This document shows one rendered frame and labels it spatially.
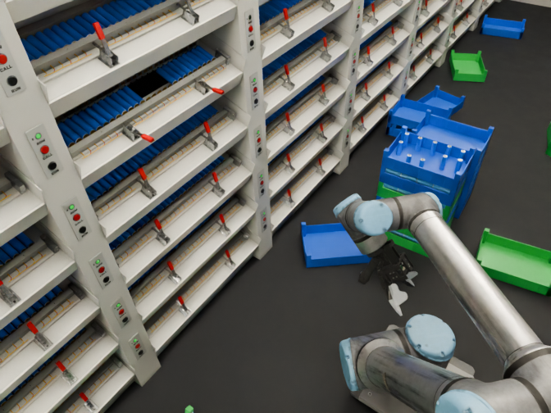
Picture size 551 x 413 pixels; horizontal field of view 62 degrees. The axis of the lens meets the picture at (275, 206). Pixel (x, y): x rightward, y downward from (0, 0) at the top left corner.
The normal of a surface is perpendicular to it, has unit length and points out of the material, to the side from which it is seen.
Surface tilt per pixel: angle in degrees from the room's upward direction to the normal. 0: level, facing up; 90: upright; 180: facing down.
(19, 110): 90
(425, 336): 7
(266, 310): 0
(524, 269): 0
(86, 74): 21
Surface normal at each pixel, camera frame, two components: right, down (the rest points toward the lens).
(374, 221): 0.07, 0.04
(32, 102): 0.81, 0.38
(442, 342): 0.07, -0.74
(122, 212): 0.25, -0.54
